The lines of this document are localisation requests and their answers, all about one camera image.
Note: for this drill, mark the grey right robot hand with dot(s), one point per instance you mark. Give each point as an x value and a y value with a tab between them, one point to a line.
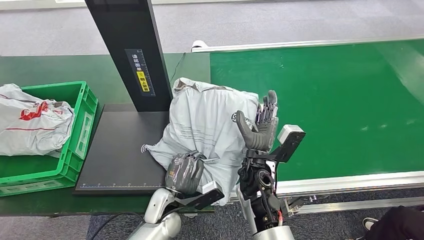
263	136

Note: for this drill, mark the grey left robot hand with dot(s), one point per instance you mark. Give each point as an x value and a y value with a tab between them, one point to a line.
184	174

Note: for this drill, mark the grey plastic mailer package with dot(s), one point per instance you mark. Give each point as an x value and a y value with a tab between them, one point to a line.
205	126

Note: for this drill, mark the black inbound scanner machine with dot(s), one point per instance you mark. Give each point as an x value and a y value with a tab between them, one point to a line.
122	155

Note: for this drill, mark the green conveyor belt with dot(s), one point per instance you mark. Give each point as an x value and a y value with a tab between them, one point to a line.
348	99

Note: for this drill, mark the white conveyor end cap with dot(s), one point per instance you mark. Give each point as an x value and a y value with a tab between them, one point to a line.
198	44

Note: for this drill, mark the low aluminium conveyor beam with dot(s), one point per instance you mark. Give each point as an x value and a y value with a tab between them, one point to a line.
364	203

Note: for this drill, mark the green plastic crate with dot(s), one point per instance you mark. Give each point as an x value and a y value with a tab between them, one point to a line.
79	139

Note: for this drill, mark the person's foot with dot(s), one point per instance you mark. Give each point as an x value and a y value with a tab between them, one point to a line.
369	222

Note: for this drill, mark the grey mailer with red print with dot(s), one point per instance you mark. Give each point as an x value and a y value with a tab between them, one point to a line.
33	132

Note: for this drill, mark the person's leg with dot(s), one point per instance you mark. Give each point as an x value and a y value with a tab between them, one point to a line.
400	225

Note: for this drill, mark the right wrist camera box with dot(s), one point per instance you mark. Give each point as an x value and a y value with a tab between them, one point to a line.
291	142

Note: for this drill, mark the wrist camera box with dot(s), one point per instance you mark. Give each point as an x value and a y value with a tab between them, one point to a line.
205	197
291	142

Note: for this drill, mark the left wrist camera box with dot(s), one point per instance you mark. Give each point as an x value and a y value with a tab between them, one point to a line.
205	197

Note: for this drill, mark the metal conveyor bracket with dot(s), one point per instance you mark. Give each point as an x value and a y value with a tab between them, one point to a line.
299	202

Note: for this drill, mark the wide aluminium conveyor rail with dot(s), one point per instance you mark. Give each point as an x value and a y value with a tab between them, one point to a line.
331	184

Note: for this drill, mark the thin aluminium conveyor rail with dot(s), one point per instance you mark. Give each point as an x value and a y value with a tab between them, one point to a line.
298	43

